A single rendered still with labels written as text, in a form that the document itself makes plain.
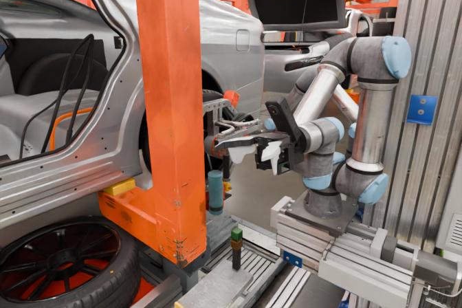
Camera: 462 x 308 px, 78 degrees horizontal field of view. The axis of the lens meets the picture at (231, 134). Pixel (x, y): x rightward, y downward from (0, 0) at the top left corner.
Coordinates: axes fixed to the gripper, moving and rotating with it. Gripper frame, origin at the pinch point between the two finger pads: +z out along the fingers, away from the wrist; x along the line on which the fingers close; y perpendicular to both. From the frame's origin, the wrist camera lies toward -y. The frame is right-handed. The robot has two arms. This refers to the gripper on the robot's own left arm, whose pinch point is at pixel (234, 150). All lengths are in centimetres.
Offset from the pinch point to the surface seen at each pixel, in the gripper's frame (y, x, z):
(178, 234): 47, 56, -10
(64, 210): 91, 243, 14
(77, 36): -67, 281, -31
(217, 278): 72, 51, -23
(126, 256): 63, 82, 6
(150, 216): 46, 77, -7
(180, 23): -34, 45, -16
